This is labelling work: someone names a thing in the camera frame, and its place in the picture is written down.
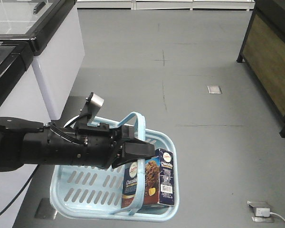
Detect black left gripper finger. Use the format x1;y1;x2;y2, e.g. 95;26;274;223
120;125;135;143
111;142;155;168

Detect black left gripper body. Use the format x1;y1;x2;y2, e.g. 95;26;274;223
44;123;124;169

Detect chocolate cookie box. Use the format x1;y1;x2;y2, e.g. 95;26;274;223
121;148;174;208

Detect light blue plastic basket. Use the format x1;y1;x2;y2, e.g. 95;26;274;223
49;112;180;222

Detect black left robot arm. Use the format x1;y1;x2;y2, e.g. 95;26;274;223
0;117;155;172

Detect metal floor plate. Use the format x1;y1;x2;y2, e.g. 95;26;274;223
207;85;222;94
34;198;57;220

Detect near white chest freezer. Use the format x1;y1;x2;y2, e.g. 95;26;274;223
0;42;50;228

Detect white chest freezer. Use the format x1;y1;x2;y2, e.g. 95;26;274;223
0;42;50;228
0;0;85;120

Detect far white chest freezer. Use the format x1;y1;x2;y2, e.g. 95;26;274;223
0;0;85;120

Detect floor power socket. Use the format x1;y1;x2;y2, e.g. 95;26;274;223
247;200;274;223

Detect dark wooden display stand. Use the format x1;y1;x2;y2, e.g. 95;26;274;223
237;0;285;138

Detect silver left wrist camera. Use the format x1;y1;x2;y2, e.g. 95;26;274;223
76;92;104;125

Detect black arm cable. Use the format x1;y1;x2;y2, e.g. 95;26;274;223
0;164;40;224

